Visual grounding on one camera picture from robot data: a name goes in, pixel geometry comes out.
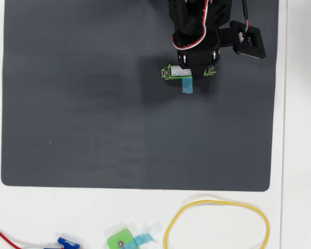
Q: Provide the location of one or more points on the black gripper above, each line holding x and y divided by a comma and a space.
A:
197, 57

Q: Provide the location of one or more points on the white AA battery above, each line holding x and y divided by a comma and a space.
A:
178, 70

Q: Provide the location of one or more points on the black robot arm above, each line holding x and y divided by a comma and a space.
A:
186, 15

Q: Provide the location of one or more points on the green battery holder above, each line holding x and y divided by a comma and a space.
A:
177, 77

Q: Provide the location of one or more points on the blue masking tape strip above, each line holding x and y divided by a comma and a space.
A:
187, 86

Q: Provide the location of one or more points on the dark grey mat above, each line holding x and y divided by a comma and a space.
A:
145, 142

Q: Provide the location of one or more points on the yellow rubber band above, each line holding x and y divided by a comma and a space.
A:
217, 201

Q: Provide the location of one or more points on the short blue tape piece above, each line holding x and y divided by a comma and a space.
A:
145, 238

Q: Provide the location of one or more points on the small green printed block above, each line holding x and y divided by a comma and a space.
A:
116, 237

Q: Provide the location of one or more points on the blue connector clip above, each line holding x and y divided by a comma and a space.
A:
64, 241

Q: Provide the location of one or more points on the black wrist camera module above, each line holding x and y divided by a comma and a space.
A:
251, 44

